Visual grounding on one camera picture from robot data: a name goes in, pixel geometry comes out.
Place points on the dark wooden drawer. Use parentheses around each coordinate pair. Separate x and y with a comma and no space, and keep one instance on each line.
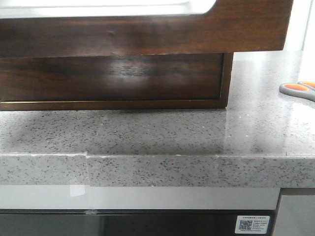
(161,77)
(230,26)

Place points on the grey orange scissors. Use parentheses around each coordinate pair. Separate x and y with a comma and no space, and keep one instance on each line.
(302,89)

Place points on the white curtain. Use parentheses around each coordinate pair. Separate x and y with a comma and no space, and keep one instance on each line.
(301,25)

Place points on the white QR code sticker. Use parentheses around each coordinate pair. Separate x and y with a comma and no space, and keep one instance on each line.
(252,224)

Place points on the grey cabinet door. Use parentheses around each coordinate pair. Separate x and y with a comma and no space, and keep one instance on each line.
(295,214)

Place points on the black built-in appliance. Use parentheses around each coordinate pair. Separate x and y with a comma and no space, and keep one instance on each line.
(125,222)

